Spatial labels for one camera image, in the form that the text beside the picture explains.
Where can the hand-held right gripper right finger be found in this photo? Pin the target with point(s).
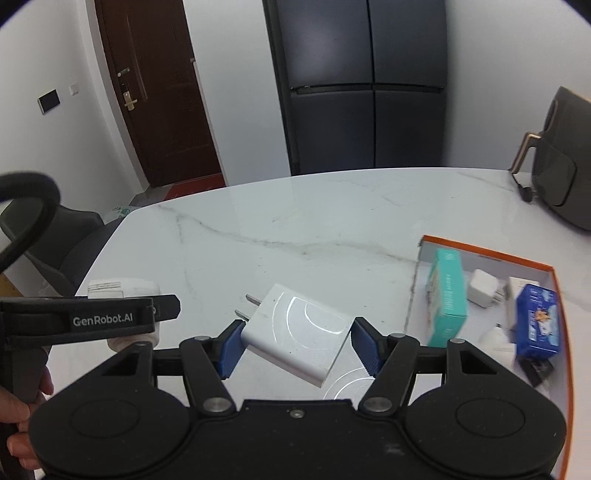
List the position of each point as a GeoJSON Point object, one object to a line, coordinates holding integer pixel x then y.
{"type": "Point", "coordinates": [367, 346]}

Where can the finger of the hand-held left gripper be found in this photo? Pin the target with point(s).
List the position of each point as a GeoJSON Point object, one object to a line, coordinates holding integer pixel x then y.
{"type": "Point", "coordinates": [168, 308]}

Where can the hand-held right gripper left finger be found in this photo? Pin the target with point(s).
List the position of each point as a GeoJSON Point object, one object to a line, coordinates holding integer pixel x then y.
{"type": "Point", "coordinates": [228, 350]}

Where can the white round socket adapter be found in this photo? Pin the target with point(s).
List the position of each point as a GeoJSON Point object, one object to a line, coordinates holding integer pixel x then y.
{"type": "Point", "coordinates": [124, 287]}

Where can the large white charger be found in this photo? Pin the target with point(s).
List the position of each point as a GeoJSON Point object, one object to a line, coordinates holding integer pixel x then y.
{"type": "Point", "coordinates": [295, 332]}

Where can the teal cardboard box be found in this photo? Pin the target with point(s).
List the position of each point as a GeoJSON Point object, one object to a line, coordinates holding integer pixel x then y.
{"type": "Point", "coordinates": [445, 295]}

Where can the white plug adapter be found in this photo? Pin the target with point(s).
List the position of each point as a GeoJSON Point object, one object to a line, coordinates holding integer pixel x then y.
{"type": "Point", "coordinates": [494, 341]}

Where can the small white charger cube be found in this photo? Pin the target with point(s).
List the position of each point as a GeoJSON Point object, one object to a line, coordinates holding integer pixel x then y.
{"type": "Point", "coordinates": [482, 288]}

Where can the white charger packaging box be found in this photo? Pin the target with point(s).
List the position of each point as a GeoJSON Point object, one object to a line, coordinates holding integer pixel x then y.
{"type": "Point", "coordinates": [512, 300]}

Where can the orange-rimmed white box lid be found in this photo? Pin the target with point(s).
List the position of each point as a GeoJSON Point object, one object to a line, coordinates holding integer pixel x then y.
{"type": "Point", "coordinates": [498, 263]}

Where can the black charger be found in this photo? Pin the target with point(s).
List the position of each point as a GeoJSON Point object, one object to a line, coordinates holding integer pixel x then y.
{"type": "Point", "coordinates": [535, 371]}

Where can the blue floss pick box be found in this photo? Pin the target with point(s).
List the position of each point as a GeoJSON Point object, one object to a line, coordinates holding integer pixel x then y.
{"type": "Point", "coordinates": [538, 323]}

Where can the person's left hand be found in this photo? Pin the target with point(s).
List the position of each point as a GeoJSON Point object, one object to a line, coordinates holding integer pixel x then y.
{"type": "Point", "coordinates": [14, 408]}

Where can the dark office chair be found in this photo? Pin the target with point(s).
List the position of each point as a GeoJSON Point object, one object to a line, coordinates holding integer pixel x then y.
{"type": "Point", "coordinates": [69, 240]}

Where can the green white packet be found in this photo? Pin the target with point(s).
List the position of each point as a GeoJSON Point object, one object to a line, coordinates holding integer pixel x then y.
{"type": "Point", "coordinates": [122, 211]}

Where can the red doormat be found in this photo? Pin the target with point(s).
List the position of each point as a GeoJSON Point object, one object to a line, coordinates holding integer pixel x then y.
{"type": "Point", "coordinates": [194, 187]}

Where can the gold door lock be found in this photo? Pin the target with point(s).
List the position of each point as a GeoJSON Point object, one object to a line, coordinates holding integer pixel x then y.
{"type": "Point", "coordinates": [128, 99]}

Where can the brown wooden door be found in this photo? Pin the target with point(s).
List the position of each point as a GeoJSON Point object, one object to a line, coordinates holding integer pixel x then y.
{"type": "Point", "coordinates": [157, 92]}

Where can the dark grey refrigerator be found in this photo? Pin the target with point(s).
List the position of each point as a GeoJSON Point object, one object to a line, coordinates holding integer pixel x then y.
{"type": "Point", "coordinates": [355, 83]}

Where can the dark grey air fryer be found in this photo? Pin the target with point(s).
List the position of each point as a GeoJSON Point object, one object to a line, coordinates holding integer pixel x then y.
{"type": "Point", "coordinates": [563, 161]}

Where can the black wall panel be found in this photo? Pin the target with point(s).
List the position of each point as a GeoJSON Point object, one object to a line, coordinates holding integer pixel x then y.
{"type": "Point", "coordinates": [49, 101]}

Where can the white wall switch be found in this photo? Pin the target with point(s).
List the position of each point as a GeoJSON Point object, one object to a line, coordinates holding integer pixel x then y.
{"type": "Point", "coordinates": [73, 89]}

